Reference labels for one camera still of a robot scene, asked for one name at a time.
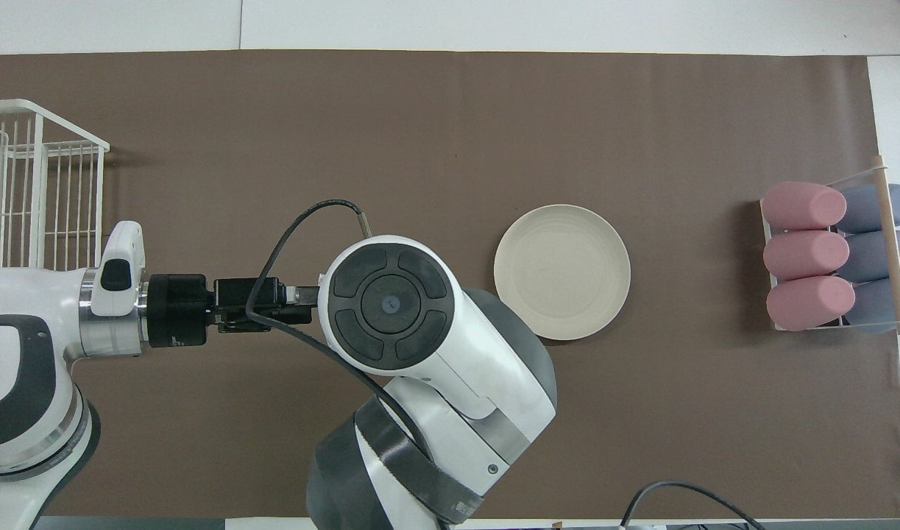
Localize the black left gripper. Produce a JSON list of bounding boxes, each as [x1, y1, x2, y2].
[[146, 274, 322, 349]]

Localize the cream round plate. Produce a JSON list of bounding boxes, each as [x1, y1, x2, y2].
[[493, 204, 631, 342]]

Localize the brown table mat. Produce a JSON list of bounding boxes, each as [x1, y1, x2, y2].
[[0, 50, 900, 520]]

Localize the pink plastic cup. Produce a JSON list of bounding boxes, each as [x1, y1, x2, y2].
[[763, 230, 851, 281], [766, 275, 857, 332], [761, 182, 848, 230]]

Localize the blue plastic cup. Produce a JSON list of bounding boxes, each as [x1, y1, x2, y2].
[[847, 276, 900, 334], [840, 184, 900, 233], [840, 230, 900, 283]]

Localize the white wire dish rack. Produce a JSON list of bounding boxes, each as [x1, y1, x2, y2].
[[0, 99, 110, 269]]

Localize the black right base cable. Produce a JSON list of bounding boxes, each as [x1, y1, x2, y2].
[[621, 481, 768, 530]]

